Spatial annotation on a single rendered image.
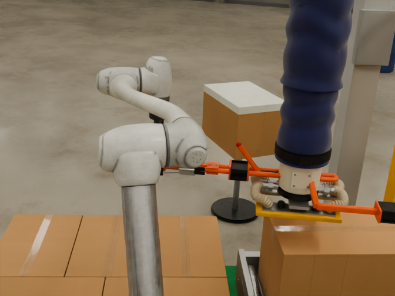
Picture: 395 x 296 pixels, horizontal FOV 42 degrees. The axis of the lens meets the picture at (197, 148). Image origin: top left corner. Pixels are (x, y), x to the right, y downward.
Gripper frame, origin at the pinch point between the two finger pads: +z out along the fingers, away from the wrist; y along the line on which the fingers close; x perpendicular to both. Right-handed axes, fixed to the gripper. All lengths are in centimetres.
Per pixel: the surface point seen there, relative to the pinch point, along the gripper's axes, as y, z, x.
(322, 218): -13, 16, -69
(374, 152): 336, 125, -178
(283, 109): -3, -25, -50
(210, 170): -1.8, 4.0, -22.7
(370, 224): 11, 30, -94
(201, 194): 205, 125, -3
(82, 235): 41, 71, 49
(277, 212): -12, 15, -51
